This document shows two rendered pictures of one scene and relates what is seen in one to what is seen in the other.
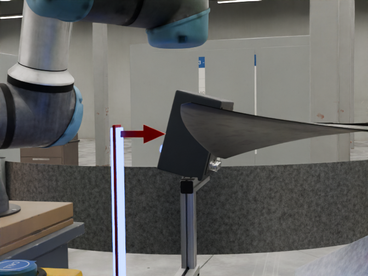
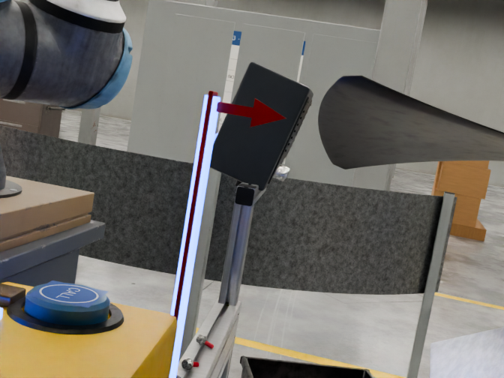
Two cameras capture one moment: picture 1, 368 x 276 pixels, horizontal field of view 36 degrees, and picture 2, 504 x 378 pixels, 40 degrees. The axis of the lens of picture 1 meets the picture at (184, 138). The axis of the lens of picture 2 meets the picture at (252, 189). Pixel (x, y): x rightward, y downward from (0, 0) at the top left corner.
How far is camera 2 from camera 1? 17 cm
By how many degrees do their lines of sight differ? 7
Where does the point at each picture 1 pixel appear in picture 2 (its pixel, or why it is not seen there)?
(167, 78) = (190, 49)
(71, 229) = (88, 230)
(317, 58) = (385, 59)
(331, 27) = (409, 24)
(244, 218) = (276, 244)
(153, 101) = (167, 76)
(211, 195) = not seen: hidden behind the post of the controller
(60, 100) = (103, 43)
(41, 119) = (72, 66)
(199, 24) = not seen: outside the picture
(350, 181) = (412, 219)
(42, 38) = not seen: outside the picture
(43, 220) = (55, 212)
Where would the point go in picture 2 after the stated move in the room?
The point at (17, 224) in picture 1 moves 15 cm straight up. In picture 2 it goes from (21, 212) to (40, 68)
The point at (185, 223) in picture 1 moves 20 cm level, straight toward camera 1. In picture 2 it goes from (235, 244) to (243, 277)
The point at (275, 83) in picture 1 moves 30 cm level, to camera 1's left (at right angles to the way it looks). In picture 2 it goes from (323, 82) to (292, 76)
